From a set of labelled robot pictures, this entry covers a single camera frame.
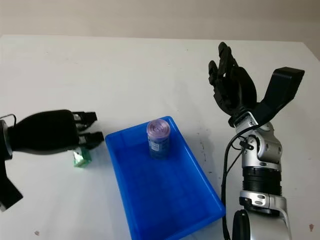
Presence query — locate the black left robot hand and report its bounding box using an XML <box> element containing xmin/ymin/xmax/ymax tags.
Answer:
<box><xmin>7</xmin><ymin>109</ymin><xmax>105</xmax><ymax>156</ymax></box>

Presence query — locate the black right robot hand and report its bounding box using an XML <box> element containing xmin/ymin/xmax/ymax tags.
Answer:
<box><xmin>207</xmin><ymin>41</ymin><xmax>258</xmax><ymax>121</ymax></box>

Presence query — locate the green toothpaste box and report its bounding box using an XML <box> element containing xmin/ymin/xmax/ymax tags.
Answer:
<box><xmin>72</xmin><ymin>147</ymin><xmax>92</xmax><ymax>168</ymax></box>

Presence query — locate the purple garbage bag roll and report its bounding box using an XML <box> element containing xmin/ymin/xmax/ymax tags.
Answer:
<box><xmin>146</xmin><ymin>119</ymin><xmax>171</xmax><ymax>161</ymax></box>

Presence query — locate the blue plastic tray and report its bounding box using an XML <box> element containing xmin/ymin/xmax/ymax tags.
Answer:
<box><xmin>104</xmin><ymin>115</ymin><xmax>227</xmax><ymax>240</ymax></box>

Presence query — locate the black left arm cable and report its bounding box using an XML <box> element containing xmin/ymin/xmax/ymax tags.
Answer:
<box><xmin>0</xmin><ymin>114</ymin><xmax>18</xmax><ymax>126</ymax></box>

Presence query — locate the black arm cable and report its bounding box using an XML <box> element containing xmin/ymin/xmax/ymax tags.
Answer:
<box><xmin>0</xmin><ymin>114</ymin><xmax>18</xmax><ymax>126</ymax></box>
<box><xmin>221</xmin><ymin>132</ymin><xmax>251</xmax><ymax>240</ymax></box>

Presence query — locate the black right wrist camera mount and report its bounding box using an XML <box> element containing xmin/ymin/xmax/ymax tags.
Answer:
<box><xmin>252</xmin><ymin>66</ymin><xmax>306</xmax><ymax>126</ymax></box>

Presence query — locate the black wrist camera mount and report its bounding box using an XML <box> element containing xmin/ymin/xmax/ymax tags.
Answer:
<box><xmin>252</xmin><ymin>66</ymin><xmax>306</xmax><ymax>126</ymax></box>
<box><xmin>0</xmin><ymin>119</ymin><xmax>25</xmax><ymax>213</ymax></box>

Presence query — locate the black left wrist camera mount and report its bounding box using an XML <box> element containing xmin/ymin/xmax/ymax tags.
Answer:
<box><xmin>0</xmin><ymin>119</ymin><xmax>25</xmax><ymax>213</ymax></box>

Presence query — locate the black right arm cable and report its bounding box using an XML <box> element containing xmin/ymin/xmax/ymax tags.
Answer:
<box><xmin>221</xmin><ymin>132</ymin><xmax>251</xmax><ymax>240</ymax></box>

